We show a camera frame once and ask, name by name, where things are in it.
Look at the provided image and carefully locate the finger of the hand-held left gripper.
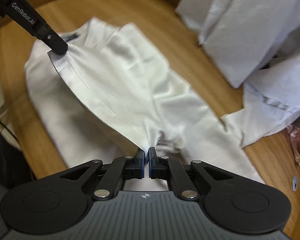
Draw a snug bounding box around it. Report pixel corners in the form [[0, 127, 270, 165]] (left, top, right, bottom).
[[34, 22, 69, 56]]

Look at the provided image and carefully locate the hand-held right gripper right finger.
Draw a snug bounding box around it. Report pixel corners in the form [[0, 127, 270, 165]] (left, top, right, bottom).
[[147, 146, 235, 202]]

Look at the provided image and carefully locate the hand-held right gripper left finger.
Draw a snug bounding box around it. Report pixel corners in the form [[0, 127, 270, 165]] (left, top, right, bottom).
[[59, 148, 147, 201]]

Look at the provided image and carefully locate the cream shirt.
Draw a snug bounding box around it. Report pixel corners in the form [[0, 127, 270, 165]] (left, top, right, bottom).
[[23, 16, 266, 191]]

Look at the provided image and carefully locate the pale shirt with grey placket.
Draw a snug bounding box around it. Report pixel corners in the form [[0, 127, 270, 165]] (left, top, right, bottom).
[[219, 52, 300, 151]]

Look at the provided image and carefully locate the pink patterned scarf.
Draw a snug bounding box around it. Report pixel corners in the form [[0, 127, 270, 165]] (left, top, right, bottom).
[[286, 124, 300, 166]]

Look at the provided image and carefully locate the white shirt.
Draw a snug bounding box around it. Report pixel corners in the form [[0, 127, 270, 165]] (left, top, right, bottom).
[[174, 0, 300, 89]]

